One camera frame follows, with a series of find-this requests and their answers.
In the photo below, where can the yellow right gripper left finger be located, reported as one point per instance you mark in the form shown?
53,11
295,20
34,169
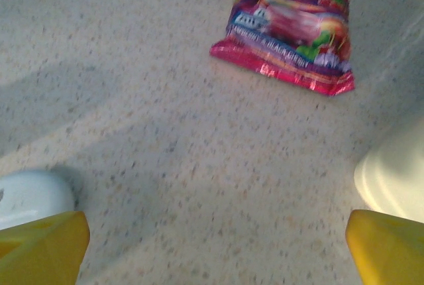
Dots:
39,255

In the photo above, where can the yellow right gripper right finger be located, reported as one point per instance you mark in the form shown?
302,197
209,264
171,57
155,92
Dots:
394,252

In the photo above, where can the white round charging case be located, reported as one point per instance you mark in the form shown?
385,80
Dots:
33,195

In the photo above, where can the cream knife block orange top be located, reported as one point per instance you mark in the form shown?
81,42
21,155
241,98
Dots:
397,179

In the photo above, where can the purple berry candy bag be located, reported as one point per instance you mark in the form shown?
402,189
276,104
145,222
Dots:
288,30

